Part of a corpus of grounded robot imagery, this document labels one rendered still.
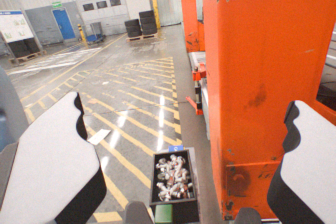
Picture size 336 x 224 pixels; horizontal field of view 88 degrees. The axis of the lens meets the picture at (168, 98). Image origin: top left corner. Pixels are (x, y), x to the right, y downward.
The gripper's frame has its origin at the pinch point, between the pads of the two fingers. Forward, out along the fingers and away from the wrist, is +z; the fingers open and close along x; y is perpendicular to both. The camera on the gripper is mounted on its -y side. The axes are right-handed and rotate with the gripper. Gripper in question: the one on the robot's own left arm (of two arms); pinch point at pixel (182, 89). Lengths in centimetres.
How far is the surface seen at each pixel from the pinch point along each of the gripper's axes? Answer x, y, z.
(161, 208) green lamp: -2.2, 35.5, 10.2
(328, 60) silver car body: 61, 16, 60
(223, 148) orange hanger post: 10.0, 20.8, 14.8
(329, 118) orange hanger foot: 29.4, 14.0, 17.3
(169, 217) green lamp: -0.3, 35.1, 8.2
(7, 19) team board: -610, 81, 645
